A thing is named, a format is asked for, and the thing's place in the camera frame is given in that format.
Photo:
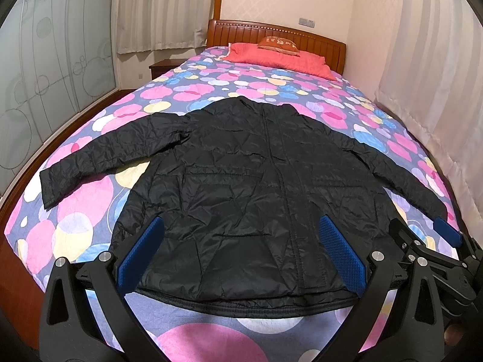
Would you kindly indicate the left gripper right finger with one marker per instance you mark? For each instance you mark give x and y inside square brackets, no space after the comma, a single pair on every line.
[414,328]

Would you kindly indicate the beige curtain by headboard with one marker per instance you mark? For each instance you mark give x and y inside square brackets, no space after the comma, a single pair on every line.
[151,25]

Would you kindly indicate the colourful circle-pattern bedspread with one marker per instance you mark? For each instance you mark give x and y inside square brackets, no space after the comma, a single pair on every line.
[80,227]

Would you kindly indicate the orange patterned pillow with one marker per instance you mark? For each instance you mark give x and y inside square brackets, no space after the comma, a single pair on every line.
[279,44]

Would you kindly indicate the wall switch panel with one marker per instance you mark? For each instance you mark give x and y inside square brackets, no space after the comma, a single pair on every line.
[306,22]

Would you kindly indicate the black quilted jacket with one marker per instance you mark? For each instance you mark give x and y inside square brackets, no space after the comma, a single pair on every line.
[241,187]

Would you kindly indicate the wooden headboard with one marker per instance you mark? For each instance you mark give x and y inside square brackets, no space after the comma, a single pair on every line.
[221,33]

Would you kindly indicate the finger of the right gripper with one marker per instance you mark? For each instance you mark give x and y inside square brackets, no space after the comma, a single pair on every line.
[447,232]

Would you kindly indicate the red folded blanket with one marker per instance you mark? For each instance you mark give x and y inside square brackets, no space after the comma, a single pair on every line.
[306,62]

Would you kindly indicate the white curtain along bed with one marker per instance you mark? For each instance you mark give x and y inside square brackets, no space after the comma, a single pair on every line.
[433,82]

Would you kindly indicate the wooden nightstand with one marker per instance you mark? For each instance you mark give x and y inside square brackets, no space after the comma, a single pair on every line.
[161,67]

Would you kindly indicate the frosted glass wardrobe door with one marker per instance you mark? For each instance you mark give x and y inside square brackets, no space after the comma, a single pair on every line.
[56,59]

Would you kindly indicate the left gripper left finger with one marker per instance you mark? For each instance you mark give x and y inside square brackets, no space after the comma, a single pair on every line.
[68,329]

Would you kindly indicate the wooden bed frame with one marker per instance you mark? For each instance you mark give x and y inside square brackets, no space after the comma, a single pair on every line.
[21,298]

